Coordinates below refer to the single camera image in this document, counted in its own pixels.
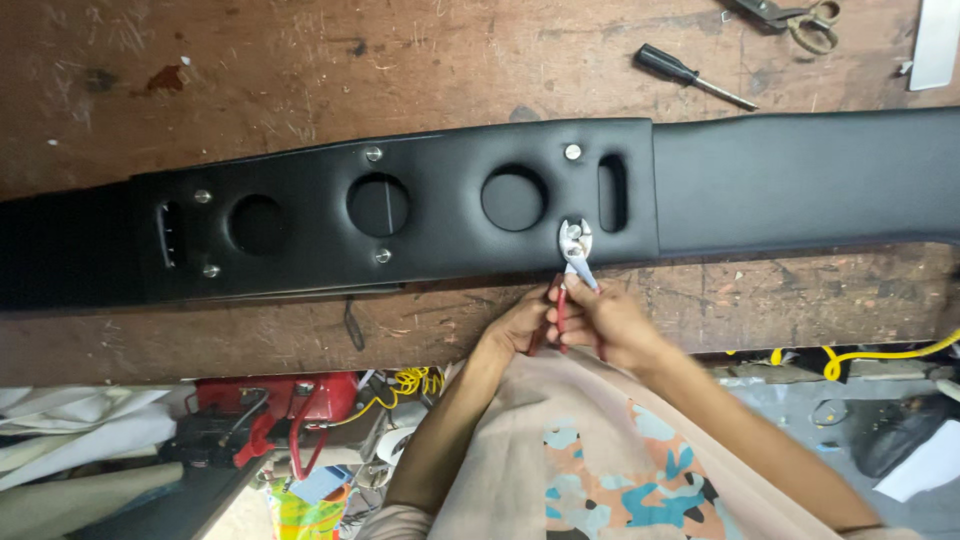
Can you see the person's right hand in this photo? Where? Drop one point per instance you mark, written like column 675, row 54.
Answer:
column 611, row 319

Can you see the person's left hand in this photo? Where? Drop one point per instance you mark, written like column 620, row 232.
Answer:
column 517, row 324

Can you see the person's right fingers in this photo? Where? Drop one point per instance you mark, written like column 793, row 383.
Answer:
column 570, row 311

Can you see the person's left fingers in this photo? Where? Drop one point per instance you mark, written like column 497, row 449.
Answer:
column 546, row 304

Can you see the silver bolt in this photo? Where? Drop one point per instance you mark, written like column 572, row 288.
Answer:
column 202, row 196
column 574, row 231
column 383, row 255
column 211, row 271
column 373, row 154
column 573, row 151

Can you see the black upholstered panel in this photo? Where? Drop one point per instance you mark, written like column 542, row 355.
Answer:
column 480, row 206

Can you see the person's beige patterned shirt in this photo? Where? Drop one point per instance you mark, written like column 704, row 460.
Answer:
column 600, row 465

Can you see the red pneumatic staple gun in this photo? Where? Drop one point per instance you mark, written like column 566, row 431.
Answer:
column 277, row 409

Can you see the colourful plastic bag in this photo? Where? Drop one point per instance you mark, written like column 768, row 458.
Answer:
column 307, row 510

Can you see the white paper sheet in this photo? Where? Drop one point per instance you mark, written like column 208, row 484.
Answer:
column 922, row 472

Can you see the white flat strip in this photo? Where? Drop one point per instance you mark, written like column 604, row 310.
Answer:
column 936, row 43

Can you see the white fabric heap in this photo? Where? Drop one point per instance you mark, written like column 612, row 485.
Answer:
column 75, row 427

